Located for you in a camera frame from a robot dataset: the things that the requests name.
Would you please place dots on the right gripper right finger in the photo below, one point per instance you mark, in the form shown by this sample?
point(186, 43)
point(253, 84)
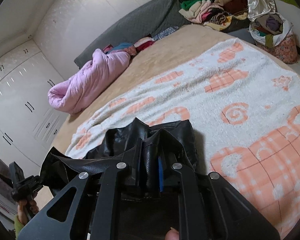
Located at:
point(209, 207)

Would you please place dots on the black leather jacket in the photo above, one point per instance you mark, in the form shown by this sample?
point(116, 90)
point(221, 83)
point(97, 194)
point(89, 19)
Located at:
point(145, 149)

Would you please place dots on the bag of clothes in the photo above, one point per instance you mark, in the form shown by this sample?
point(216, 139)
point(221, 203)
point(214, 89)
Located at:
point(274, 34)

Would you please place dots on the pile of folded clothes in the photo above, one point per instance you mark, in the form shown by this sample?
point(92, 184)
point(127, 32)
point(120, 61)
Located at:
point(220, 15)

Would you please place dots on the left hand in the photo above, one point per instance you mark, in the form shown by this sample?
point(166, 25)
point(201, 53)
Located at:
point(23, 206)

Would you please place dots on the right hand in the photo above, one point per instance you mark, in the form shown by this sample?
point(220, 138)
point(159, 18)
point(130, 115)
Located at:
point(173, 234)

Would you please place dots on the white wardrobe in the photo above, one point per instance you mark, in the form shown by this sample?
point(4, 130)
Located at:
point(28, 124)

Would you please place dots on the pink rolled quilt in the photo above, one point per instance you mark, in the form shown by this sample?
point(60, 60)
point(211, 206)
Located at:
point(79, 91)

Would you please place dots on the white orange patterned blanket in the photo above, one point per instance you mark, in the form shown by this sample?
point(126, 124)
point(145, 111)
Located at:
point(215, 104)

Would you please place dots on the red pillow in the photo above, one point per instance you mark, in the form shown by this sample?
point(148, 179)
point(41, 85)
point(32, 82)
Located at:
point(143, 43)

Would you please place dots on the grey quilted headboard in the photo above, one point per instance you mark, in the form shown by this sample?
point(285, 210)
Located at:
point(151, 18)

